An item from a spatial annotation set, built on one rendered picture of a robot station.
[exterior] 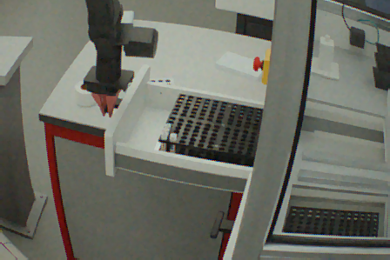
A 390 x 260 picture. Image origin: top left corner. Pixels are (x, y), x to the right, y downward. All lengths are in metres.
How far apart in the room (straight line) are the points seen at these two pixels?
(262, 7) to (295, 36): 1.46
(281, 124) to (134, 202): 1.06
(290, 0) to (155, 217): 1.19
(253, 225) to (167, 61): 1.12
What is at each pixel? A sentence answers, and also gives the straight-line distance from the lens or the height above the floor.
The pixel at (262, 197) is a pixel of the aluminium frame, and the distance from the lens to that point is 0.75.
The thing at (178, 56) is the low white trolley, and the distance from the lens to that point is 1.88.
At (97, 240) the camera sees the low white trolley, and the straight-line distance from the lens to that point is 1.90.
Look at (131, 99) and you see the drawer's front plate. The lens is 1.37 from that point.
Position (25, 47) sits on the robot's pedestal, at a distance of 2.01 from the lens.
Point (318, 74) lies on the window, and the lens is 0.67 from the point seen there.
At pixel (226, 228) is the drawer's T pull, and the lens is 1.09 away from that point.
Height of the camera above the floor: 1.66
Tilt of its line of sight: 33 degrees down
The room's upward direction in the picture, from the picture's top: 6 degrees clockwise
